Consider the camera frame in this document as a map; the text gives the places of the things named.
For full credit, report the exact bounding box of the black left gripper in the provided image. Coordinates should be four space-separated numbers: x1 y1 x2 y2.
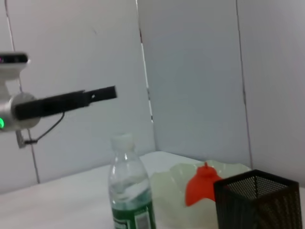
14 85 117 121

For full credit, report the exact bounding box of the clear green-label water bottle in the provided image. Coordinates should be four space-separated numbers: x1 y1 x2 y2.
108 133 157 229

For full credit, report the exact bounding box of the pale green glass fruit plate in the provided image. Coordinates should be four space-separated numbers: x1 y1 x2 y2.
149 159 252 229

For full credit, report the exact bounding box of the black mesh pen holder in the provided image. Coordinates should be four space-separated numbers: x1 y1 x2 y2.
213 169 300 229

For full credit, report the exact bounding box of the left arm cable with plug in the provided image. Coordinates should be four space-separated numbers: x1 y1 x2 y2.
16 112 65 148

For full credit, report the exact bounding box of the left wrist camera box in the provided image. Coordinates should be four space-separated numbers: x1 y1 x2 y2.
0 52 31 96

